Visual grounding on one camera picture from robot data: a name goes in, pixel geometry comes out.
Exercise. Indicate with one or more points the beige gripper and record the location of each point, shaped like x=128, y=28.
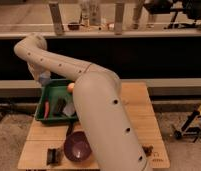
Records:
x=37, y=72

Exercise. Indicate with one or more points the blue sponge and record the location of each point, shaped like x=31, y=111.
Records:
x=44, y=80

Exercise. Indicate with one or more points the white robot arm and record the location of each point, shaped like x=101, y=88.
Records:
x=97, y=101

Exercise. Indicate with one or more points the dark block in tray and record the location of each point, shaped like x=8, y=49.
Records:
x=59, y=106

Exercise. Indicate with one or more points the green plastic tray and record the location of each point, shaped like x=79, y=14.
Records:
x=57, y=88

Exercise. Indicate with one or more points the grey cloth in tray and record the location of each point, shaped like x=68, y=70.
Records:
x=69, y=109

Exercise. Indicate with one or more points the orange ball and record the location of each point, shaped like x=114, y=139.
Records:
x=70, y=87

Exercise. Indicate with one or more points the red carrot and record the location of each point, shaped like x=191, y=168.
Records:
x=46, y=111

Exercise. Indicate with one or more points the black brush block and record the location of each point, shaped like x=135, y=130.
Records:
x=51, y=156

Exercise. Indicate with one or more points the purple bowl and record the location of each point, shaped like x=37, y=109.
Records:
x=76, y=147

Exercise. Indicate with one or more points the bunch of dark grapes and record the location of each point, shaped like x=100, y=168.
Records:
x=148, y=150

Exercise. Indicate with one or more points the black wheeled stand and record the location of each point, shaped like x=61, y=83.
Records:
x=191, y=127

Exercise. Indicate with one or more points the black spoon handle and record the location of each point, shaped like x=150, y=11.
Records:
x=70, y=128

